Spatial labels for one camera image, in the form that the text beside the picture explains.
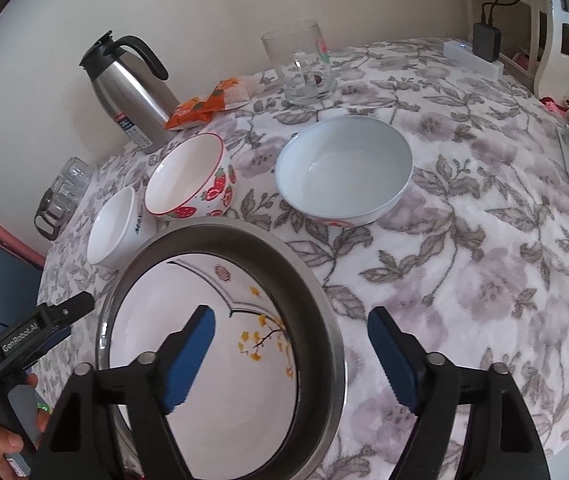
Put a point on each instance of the orange snack packet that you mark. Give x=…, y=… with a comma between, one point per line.
x=189, y=112
x=229, y=92

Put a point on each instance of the black charger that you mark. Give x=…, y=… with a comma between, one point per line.
x=487, y=42

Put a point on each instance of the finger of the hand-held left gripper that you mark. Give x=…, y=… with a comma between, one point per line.
x=47, y=342
x=69, y=307

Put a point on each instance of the glass tumbler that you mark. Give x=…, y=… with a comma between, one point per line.
x=64, y=195
x=78, y=170

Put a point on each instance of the floral blanket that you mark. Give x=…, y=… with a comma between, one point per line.
x=464, y=260

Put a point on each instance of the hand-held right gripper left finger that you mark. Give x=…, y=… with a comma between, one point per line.
x=189, y=360

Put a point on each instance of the white power strip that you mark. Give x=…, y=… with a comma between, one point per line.
x=459, y=52

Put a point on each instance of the red knit item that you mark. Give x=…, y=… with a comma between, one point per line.
x=553, y=102

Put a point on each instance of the pink board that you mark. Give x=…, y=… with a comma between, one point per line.
x=14, y=242

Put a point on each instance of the stainless steel thermos jug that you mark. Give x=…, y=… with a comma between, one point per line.
x=124, y=95

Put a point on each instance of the light blue bowl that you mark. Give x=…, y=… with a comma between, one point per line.
x=344, y=170

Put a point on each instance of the stainless steel plate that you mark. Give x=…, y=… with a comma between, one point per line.
x=314, y=285

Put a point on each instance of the small white bowl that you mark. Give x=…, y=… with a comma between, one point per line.
x=114, y=225

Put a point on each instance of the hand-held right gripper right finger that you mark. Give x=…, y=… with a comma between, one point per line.
x=394, y=360

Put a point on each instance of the black-rimmed white plate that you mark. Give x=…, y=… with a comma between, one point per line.
x=164, y=290

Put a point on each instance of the strawberry print bowl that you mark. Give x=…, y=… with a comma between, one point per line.
x=184, y=175

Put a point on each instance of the clear glass mug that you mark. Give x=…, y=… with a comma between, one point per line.
x=294, y=55

